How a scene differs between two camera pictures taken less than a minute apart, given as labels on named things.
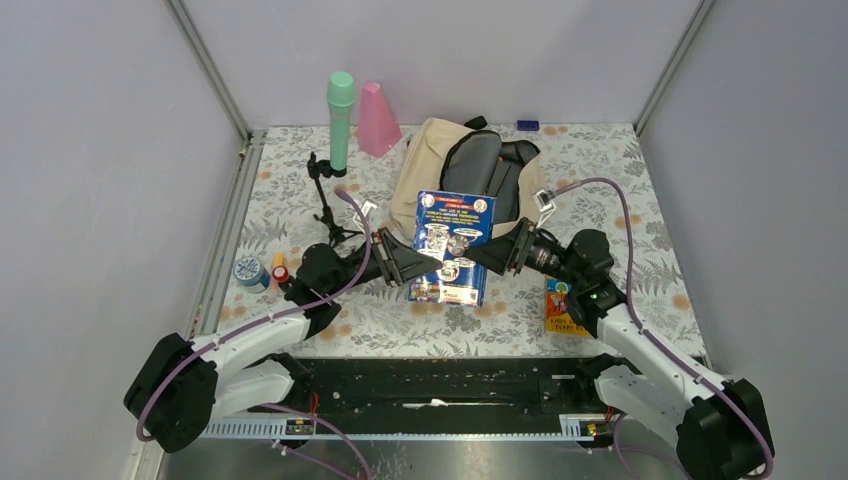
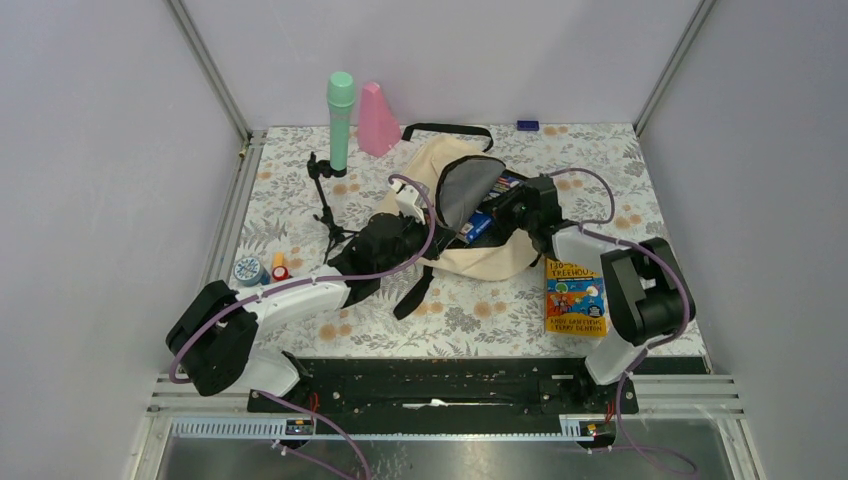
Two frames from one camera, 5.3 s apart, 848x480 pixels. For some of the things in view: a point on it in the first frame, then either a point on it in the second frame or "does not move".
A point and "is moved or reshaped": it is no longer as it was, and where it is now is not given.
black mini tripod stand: (322, 168) does not move
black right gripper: (510, 251) to (503, 203)
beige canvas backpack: (470, 159) is moved or reshaped
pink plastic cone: (378, 127) does not move
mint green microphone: (341, 97) does not move
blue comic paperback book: (446, 227) to (479, 223)
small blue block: (528, 125) does not move
